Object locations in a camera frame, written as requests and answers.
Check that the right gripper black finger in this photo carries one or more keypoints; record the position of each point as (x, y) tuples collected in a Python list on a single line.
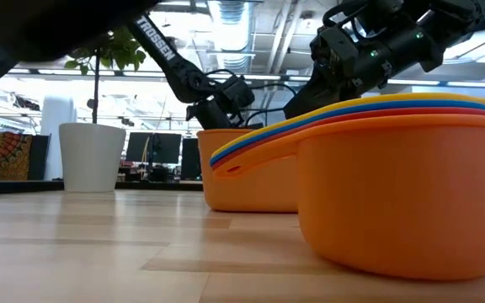
[(301, 105)]

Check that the medium blue measuring cup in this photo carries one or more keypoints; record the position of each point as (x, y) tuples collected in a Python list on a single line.
[(436, 103)]

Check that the large orange measuring cup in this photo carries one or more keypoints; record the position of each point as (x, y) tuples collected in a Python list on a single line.
[(394, 198)]

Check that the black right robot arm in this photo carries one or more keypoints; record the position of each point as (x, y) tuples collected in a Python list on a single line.
[(436, 21)]

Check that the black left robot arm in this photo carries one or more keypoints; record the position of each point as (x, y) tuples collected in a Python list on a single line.
[(171, 54)]

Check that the orange plastic basket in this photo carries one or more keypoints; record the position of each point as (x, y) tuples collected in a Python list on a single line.
[(242, 181)]

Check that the wide black monitor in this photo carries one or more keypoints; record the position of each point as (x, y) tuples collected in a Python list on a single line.
[(162, 147)]

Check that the long white light bar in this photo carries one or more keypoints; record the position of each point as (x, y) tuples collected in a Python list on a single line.
[(436, 82)]

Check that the green leafy plant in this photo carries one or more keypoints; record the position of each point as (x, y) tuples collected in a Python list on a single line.
[(120, 50)]

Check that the white plant pot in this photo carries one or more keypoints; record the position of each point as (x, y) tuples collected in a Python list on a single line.
[(92, 160)]

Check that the orange patterned tapestry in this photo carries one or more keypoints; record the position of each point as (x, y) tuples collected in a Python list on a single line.
[(11, 155)]

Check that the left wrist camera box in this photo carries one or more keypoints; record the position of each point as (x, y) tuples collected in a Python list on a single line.
[(238, 92)]

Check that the ribbed silver air duct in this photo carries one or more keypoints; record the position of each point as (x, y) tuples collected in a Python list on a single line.
[(234, 25)]

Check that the black aluminium table frame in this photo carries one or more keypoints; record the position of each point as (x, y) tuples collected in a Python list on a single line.
[(23, 186)]

